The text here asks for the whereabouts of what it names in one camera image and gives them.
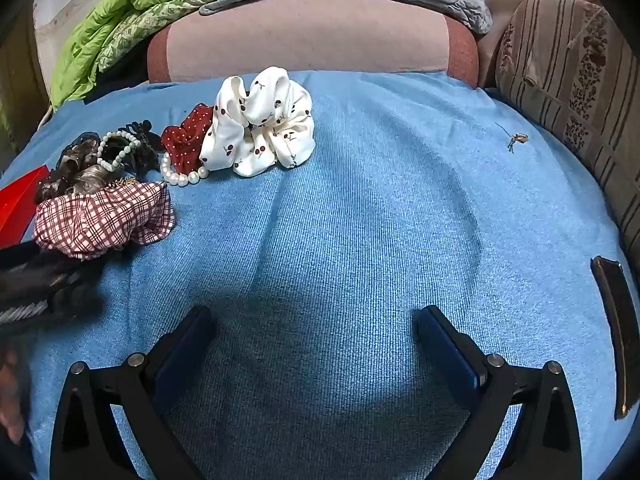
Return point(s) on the red jewelry box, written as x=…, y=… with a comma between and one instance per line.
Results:
x=17, y=206

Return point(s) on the white cherry print scrunchie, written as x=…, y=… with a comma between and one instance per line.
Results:
x=255, y=127

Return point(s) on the small gold earring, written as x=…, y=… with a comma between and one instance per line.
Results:
x=514, y=138

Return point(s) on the striped floral cushion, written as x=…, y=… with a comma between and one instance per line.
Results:
x=566, y=65

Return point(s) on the red polka dot scrunchie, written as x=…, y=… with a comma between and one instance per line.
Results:
x=183, y=143

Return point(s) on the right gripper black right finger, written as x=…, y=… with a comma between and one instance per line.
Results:
x=544, y=443

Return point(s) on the black claw hair clip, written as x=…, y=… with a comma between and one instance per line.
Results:
x=144, y=158

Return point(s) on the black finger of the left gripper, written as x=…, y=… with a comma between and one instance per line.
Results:
x=41, y=287

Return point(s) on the red white plaid scrunchie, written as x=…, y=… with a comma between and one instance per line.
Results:
x=86, y=226

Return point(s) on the blue towel cloth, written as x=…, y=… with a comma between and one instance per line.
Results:
x=313, y=275

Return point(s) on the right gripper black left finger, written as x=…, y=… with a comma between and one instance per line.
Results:
x=86, y=443

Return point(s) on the person left hand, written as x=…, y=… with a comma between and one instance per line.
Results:
x=10, y=397

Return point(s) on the green quilted blanket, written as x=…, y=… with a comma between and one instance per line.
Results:
x=107, y=33

